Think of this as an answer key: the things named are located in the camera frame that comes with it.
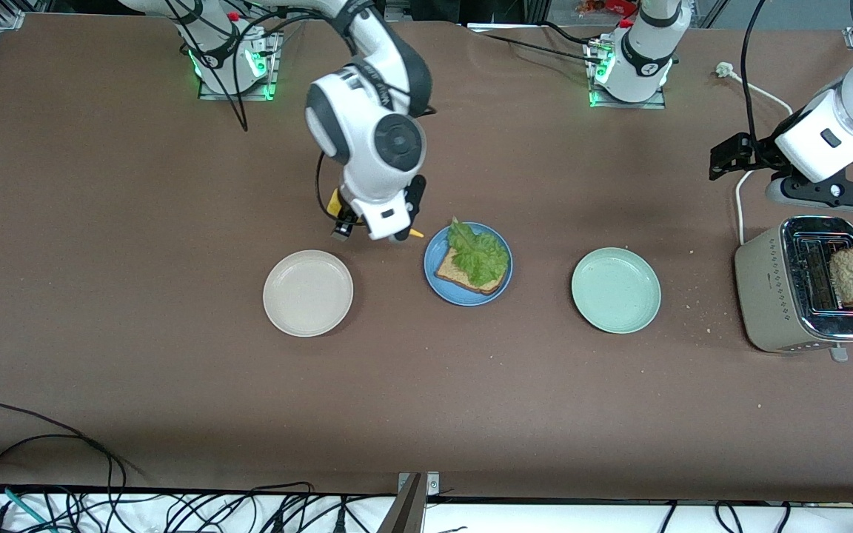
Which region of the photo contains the yellow squeeze bottle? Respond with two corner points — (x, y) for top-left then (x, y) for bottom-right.
(325, 187), (426, 240)

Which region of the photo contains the green lettuce leaf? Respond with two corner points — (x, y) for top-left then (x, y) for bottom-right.
(446, 217), (510, 288)

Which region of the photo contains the beige round plate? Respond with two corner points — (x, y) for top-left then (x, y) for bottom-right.
(263, 250), (354, 338)

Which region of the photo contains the blue round plate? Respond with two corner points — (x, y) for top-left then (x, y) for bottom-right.
(424, 221), (514, 306)

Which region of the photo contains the pale green round plate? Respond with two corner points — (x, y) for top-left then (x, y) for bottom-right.
(571, 247), (662, 335)

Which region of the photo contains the beige metal toaster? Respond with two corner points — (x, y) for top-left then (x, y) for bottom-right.
(734, 215), (853, 363)

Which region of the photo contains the red orange object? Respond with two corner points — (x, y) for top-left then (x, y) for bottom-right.
(578, 0), (635, 17)

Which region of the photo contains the grey metal box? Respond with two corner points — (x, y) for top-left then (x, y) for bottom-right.
(464, 0), (495, 30)

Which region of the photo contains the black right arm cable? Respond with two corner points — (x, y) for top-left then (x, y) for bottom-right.
(164, 0), (353, 223)

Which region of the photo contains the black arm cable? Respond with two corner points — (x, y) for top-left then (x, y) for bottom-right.
(741, 0), (768, 141)
(164, 0), (353, 223)

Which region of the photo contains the white power cord with plug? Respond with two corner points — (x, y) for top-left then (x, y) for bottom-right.
(715, 61), (795, 247)

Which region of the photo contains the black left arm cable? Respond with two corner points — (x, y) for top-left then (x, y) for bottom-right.
(741, 0), (768, 141)

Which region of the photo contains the black base power cable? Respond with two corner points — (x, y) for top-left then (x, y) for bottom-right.
(471, 21), (609, 66)

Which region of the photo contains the black cable bundle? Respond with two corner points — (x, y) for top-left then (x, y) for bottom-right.
(130, 481), (398, 533)
(656, 500), (794, 533)

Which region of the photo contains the aluminium camera post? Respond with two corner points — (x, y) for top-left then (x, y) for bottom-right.
(378, 472), (442, 533)

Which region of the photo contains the long black looped cable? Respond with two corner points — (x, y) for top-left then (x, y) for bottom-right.
(0, 403), (127, 533)

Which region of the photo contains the aluminium frame rail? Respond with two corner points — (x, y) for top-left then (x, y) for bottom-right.
(0, 0), (50, 30)

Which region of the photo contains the teal cable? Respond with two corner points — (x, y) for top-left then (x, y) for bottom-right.
(0, 481), (53, 533)

